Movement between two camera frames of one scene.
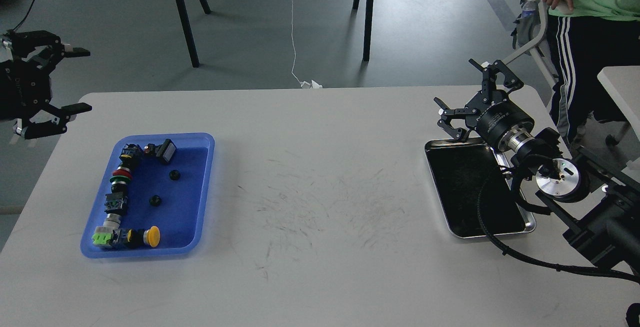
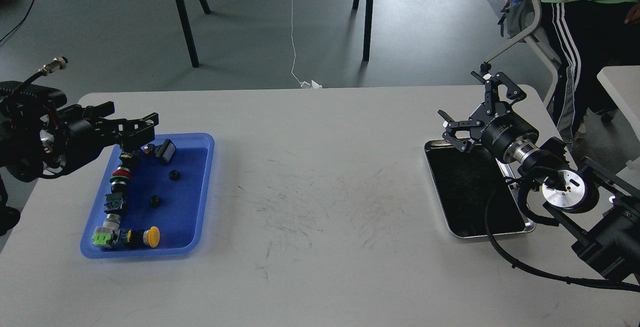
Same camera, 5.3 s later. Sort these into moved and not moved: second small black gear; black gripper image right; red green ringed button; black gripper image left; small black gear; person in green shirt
Moved: black gripper image left; black gripper image right
Not moved: small black gear; red green ringed button; person in green shirt; second small black gear
